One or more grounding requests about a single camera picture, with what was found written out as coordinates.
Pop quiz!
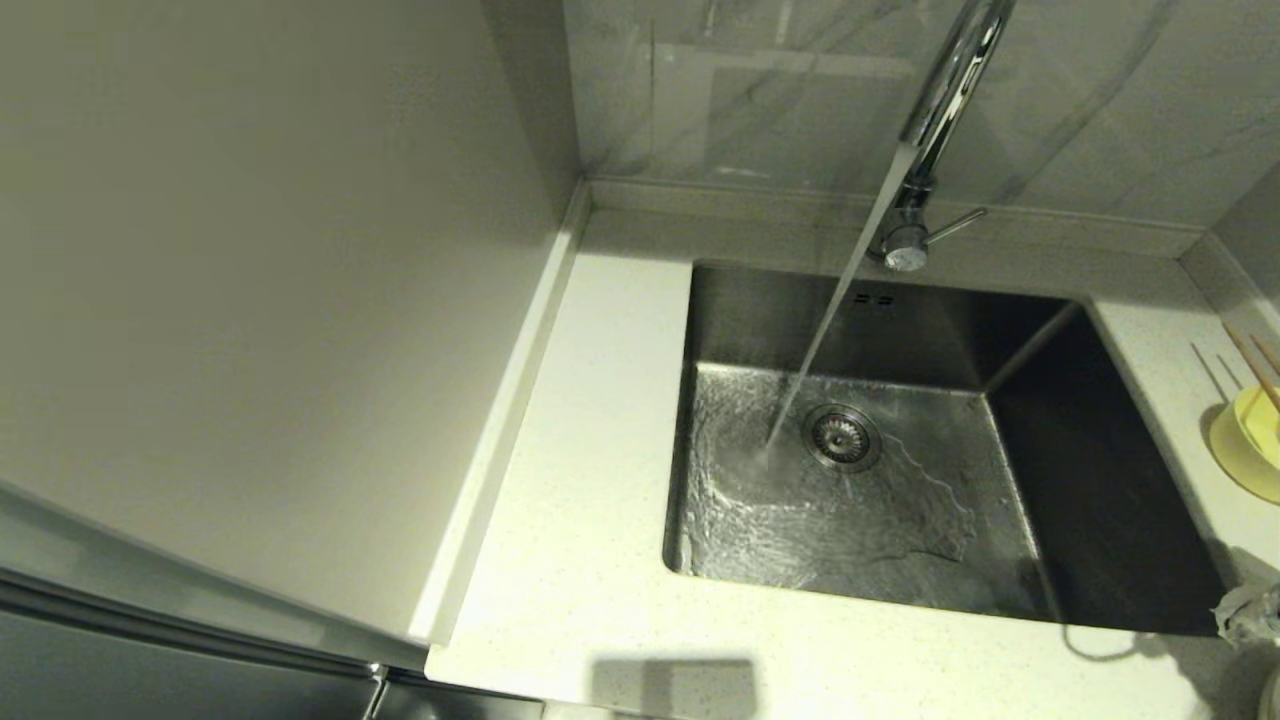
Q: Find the dark glossy cabinet door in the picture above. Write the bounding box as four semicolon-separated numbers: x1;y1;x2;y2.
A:
0;600;546;720

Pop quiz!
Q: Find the metal cabinet trim strip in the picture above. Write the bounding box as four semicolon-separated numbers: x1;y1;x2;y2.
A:
0;565;386;683

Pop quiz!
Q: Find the tall pale cabinet side panel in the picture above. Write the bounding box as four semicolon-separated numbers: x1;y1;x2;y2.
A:
0;0;583;646

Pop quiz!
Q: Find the stainless steel sink basin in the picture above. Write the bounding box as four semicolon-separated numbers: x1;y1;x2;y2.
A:
662;260;1251;641

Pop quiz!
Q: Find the thin chrome faucet lever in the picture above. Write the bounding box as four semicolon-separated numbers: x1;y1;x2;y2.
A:
925;207;989;246

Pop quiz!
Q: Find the round metal drain strainer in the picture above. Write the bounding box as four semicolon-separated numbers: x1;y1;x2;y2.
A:
800;402;884;474

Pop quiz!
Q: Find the tall chrome faucet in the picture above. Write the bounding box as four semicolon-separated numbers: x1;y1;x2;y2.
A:
868;0;1019;273

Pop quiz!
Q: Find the pale yellow bowl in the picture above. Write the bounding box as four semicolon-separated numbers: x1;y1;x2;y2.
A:
1208;388;1280;504

